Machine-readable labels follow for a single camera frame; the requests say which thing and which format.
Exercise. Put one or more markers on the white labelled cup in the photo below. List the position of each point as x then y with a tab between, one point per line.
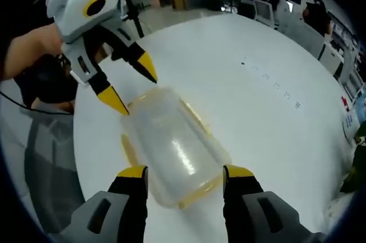
349	117

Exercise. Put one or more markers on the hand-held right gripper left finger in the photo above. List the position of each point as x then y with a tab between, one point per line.
128	197

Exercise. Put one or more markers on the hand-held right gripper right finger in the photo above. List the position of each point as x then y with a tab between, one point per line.
240	197

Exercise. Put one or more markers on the white office chair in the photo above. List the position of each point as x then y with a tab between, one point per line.
263	11

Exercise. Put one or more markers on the green potted plant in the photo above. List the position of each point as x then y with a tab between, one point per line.
356	165

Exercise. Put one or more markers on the person's left hand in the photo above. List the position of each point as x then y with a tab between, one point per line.
48	83

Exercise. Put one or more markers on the grey chair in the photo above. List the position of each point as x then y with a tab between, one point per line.
51	174

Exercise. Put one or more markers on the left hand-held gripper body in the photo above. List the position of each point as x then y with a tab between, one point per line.
71	11

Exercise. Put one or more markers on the cardboard box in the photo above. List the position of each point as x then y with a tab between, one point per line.
178	2

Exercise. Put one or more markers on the clear plastic container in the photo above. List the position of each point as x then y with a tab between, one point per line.
174	145

